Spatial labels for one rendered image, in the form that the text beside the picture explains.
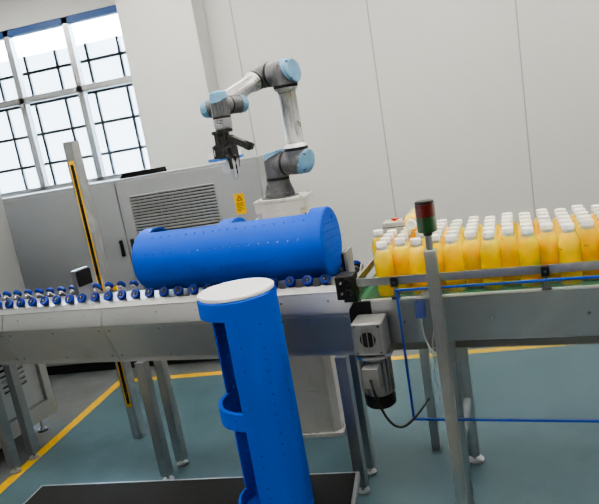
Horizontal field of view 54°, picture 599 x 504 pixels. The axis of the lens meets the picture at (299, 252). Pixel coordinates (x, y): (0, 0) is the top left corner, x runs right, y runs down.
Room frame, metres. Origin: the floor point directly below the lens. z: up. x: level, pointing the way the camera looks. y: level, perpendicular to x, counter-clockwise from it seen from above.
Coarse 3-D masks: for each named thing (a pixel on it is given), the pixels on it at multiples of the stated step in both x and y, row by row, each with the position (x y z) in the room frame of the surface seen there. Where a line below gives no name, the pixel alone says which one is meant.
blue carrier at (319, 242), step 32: (224, 224) 2.42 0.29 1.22; (256, 224) 2.34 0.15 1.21; (288, 224) 2.28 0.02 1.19; (320, 224) 2.22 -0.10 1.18; (160, 256) 2.45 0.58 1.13; (192, 256) 2.39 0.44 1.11; (224, 256) 2.34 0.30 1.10; (256, 256) 2.29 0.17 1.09; (288, 256) 2.24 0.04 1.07; (320, 256) 2.19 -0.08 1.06
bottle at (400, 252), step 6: (396, 246) 2.09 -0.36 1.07; (402, 246) 2.08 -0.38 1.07; (396, 252) 2.08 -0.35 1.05; (402, 252) 2.07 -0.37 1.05; (396, 258) 2.07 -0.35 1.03; (402, 258) 2.06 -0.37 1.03; (396, 264) 2.08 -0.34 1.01; (402, 264) 2.06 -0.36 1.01; (408, 264) 2.07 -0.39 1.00; (396, 270) 2.08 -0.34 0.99; (402, 270) 2.07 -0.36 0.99; (408, 270) 2.06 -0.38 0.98
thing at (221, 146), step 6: (216, 132) 2.44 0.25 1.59; (222, 132) 2.43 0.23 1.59; (228, 132) 2.46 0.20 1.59; (216, 138) 2.45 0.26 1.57; (222, 138) 2.45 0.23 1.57; (216, 144) 2.47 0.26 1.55; (222, 144) 2.45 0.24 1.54; (228, 144) 2.42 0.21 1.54; (234, 144) 2.46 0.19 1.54; (216, 150) 2.45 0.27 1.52; (222, 150) 2.43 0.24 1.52; (234, 150) 2.45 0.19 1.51; (216, 156) 2.44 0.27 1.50; (222, 156) 2.43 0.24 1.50; (234, 156) 2.46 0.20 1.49
